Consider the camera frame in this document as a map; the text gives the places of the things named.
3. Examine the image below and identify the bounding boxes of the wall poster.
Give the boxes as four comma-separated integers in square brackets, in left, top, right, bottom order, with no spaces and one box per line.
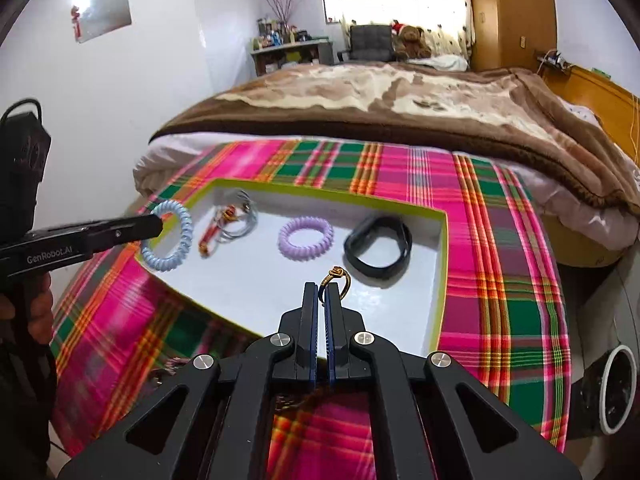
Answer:
[70,0,133,45]

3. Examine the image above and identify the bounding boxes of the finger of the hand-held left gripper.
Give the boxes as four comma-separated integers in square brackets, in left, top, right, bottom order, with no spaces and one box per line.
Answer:
[82,213,164,256]

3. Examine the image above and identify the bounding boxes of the vase with bare branches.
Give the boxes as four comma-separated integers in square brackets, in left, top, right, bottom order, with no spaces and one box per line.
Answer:
[267,0,308,36]

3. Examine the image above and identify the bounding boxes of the yellow cardboard box tray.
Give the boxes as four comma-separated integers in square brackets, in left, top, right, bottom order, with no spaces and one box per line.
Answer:
[134,177,449,361]

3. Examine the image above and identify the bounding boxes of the black bin with white rim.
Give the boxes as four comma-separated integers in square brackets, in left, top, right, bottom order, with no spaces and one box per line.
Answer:
[575,344,637,436]

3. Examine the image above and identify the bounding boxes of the copper chain bracelet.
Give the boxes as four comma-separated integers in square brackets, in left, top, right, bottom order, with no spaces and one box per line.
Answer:
[150,356,186,387]

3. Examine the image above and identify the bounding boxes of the white pillow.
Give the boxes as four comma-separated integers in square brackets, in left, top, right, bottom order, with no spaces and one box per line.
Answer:
[405,54,470,71]

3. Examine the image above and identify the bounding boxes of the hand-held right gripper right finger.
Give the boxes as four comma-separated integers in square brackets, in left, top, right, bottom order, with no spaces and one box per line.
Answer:
[326,285,583,480]

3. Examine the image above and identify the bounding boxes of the pink green plaid cloth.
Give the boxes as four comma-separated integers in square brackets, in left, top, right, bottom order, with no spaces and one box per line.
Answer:
[50,140,573,480]

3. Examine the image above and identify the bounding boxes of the black office chair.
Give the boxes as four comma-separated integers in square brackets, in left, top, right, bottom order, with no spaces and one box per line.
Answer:
[337,25,396,63]

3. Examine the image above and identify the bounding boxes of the wooden wardrobe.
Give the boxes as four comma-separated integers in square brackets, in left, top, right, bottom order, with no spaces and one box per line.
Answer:
[465,0,558,73]

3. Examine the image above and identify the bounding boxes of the black band bracelet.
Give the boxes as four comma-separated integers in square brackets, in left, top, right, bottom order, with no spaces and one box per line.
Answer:
[344,214,414,276]

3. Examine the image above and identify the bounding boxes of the light blue spiral hair tie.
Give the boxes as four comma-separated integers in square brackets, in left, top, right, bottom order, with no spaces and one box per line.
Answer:
[140,200,193,273]

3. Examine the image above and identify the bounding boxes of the white power strip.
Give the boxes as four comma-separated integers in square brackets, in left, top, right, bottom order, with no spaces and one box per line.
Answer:
[537,50,573,71]

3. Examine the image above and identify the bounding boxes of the brown patterned blanket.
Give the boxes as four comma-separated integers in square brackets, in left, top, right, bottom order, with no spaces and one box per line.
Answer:
[150,62,640,201]

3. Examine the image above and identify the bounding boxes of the grey desk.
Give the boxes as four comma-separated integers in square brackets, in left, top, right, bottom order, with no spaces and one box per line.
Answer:
[250,37,333,78]

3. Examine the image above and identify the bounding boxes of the person's left hand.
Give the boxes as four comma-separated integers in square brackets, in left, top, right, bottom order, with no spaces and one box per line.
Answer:
[0,277,54,356]

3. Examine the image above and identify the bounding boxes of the brown teddy bear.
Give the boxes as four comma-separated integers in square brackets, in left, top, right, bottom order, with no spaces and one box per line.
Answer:
[391,22,432,61]

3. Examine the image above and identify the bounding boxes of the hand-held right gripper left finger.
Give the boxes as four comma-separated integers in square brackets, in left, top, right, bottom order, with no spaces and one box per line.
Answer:
[57,282,319,480]

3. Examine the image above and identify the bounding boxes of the row of bottles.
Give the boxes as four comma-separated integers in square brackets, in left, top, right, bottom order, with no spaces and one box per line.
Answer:
[255,17,301,51]

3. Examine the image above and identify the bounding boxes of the brown cord bracelet gold knot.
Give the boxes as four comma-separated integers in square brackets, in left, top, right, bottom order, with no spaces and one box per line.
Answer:
[272,267,351,411]

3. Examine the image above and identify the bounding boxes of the red orange braided keychain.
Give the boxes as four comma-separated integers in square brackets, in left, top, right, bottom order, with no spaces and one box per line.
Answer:
[199,189,258,259]

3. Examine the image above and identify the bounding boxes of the purple spiral hair tie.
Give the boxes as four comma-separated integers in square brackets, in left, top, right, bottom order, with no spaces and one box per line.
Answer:
[278,216,334,261]

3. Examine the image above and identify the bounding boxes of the wooden headboard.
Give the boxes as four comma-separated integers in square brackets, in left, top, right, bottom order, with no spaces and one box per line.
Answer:
[542,62,640,161]

